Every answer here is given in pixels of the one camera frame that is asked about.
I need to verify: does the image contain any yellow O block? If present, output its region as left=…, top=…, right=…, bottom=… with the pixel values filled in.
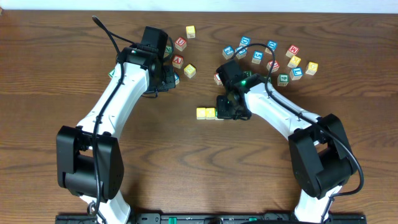
left=205, top=108, right=216, bottom=119

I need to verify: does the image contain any yellow C block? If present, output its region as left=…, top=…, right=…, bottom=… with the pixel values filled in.
left=196, top=108, right=206, bottom=120

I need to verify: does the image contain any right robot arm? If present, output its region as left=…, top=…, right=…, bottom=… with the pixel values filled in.
left=216, top=60, right=366, bottom=223

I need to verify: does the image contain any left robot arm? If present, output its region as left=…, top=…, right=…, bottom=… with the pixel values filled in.
left=55, top=27, right=175, bottom=223

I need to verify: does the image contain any blue T block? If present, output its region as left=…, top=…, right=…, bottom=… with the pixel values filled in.
left=174, top=72, right=180, bottom=85

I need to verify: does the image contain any red A block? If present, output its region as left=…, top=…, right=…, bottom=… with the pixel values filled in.
left=172, top=55, right=183, bottom=69

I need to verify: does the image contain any yellow block centre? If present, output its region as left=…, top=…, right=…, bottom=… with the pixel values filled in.
left=183, top=64, right=197, bottom=78

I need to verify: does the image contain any red I block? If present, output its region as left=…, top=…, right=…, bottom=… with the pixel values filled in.
left=214, top=73, right=222, bottom=85

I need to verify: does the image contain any green Z block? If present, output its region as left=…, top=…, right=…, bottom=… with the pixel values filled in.
left=164, top=45, right=172, bottom=57

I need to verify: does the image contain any green B block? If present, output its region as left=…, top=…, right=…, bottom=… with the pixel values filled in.
left=244, top=71, right=252, bottom=77

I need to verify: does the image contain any red U block left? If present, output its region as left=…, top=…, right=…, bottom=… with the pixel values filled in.
left=174, top=37, right=187, bottom=52

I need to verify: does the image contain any red u block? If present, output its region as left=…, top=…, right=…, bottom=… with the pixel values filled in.
left=267, top=60, right=280, bottom=73
left=174, top=37, right=187, bottom=52

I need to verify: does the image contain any blue P block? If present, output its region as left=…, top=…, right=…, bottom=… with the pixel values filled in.
left=236, top=46, right=247, bottom=60

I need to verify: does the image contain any blue 2 block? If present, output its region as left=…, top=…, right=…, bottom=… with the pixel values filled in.
left=222, top=45, right=234, bottom=60

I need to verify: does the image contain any blue 5 block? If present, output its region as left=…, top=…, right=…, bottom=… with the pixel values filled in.
left=251, top=50, right=264, bottom=65

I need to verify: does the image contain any green 4 block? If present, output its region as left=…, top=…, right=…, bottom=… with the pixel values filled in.
left=277, top=73, right=289, bottom=86

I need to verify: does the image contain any yellow block top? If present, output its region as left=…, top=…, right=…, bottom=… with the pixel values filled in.
left=186, top=26, right=196, bottom=39

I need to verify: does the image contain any green V block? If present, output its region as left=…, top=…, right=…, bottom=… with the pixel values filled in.
left=108, top=69, right=115, bottom=78

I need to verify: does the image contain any red U block right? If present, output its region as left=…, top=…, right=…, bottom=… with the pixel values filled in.
left=267, top=60, right=280, bottom=73

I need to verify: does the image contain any blue D block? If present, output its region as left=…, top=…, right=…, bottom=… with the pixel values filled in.
left=239, top=36, right=251, bottom=48

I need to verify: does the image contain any blue L block right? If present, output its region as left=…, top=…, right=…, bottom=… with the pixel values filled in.
left=289, top=67, right=303, bottom=80

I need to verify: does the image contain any red M block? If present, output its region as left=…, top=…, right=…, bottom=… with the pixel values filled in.
left=285, top=45, right=300, bottom=58

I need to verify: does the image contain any yellow block far right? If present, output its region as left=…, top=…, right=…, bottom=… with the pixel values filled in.
left=305, top=62, right=318, bottom=75

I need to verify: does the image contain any left black cable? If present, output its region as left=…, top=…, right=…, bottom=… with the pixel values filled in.
left=77, top=15, right=175, bottom=224

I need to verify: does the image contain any black cable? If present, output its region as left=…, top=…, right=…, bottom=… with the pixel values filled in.
left=231, top=42, right=364, bottom=223
left=77, top=15, right=175, bottom=224

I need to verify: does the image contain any right black cable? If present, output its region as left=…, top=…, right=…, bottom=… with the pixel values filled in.
left=231, top=42, right=364, bottom=223

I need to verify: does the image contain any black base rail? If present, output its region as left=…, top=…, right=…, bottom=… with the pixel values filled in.
left=55, top=212, right=368, bottom=224

